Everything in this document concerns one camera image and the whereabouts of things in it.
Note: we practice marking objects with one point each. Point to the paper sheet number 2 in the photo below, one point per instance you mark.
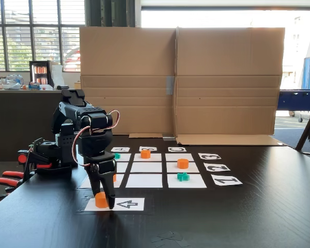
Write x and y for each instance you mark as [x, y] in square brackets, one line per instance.
[208, 169]

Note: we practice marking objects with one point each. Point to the paper sheet letter A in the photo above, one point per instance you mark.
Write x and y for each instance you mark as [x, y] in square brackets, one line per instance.
[127, 149]

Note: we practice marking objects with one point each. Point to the dark green curtain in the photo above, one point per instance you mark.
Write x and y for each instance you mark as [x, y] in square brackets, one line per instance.
[108, 13]

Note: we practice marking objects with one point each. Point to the paper sheet letter B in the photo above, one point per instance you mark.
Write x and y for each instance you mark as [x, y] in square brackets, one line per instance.
[140, 150]

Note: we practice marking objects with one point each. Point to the large brown cardboard screen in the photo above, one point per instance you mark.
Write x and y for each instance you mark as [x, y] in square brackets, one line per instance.
[222, 77]

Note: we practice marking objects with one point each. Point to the dark wooden leg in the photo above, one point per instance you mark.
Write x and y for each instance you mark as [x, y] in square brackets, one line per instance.
[306, 134]

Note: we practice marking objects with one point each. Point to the dark counter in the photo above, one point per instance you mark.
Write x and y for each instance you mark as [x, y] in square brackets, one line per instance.
[15, 124]

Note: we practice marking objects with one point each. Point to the paper sheet letter C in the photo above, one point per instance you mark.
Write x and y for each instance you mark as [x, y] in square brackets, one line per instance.
[169, 150]

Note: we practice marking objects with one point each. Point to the paper sheet number 1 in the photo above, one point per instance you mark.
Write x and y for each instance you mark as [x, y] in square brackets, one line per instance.
[217, 183]

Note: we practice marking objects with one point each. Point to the white paper bag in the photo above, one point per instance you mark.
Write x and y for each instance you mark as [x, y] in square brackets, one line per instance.
[58, 76]

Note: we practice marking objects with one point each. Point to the mini fridge with cans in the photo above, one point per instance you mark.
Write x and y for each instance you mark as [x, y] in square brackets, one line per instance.
[40, 71]

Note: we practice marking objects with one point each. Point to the white square paper sheet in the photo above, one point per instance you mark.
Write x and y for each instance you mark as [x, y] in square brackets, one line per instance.
[156, 158]
[179, 156]
[146, 167]
[170, 169]
[126, 157]
[144, 180]
[199, 184]
[122, 168]
[120, 184]

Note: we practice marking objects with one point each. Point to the green cross token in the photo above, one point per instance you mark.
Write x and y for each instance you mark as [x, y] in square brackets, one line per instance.
[183, 177]
[117, 155]

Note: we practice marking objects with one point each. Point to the window with blinds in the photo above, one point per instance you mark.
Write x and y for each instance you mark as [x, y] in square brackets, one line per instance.
[15, 51]

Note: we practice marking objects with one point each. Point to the paper sheet number 3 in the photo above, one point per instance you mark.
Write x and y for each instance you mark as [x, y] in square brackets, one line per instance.
[201, 158]

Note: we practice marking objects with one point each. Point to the blue foosball table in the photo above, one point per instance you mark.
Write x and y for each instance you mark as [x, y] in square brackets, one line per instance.
[297, 99]

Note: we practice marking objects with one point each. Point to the black red bar clamp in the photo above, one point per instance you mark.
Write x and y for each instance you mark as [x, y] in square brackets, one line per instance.
[49, 155]
[10, 182]

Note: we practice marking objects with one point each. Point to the grey tape strip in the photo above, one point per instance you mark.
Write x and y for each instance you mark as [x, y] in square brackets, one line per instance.
[169, 137]
[170, 85]

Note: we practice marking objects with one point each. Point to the paper sheet with arrow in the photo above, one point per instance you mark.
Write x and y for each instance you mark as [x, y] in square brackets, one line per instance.
[142, 204]

